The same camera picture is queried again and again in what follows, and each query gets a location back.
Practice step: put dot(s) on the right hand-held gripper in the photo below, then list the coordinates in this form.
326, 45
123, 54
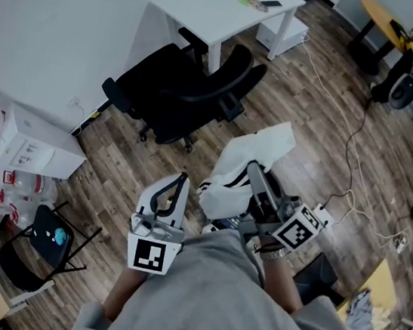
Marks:
296, 228

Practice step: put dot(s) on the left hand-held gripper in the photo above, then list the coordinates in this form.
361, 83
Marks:
150, 253

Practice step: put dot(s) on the white clothing with black stripes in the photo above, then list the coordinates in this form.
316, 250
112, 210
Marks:
249, 147

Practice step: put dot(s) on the black office chair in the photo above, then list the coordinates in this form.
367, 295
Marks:
186, 89

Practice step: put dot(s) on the person's left forearm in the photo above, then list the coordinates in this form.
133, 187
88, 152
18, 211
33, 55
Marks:
123, 293

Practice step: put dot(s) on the person's right forearm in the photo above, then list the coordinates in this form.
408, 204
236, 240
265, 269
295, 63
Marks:
281, 281

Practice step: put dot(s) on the black folding chair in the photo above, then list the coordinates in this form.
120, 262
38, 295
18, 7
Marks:
44, 248

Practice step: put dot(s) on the white power adapter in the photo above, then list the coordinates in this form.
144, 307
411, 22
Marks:
324, 214

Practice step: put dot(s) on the black box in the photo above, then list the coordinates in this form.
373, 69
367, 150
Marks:
318, 275

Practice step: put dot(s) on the square yellow table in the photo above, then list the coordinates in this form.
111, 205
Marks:
384, 284

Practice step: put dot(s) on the grey crumpled garment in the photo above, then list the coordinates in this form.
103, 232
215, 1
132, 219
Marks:
361, 310

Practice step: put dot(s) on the white power strip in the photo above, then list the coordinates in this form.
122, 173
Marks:
401, 243

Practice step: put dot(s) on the blue cloth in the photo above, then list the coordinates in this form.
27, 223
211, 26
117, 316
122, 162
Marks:
61, 236

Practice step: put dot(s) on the person's grey sweatshirt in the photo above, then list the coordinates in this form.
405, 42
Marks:
209, 306

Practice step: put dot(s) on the white box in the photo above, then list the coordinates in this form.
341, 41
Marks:
282, 34

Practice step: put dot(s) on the white desk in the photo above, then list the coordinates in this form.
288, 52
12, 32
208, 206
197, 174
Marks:
228, 11

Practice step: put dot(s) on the black phone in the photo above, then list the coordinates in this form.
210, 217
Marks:
271, 3

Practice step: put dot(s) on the round yellow table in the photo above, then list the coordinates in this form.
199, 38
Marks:
383, 21

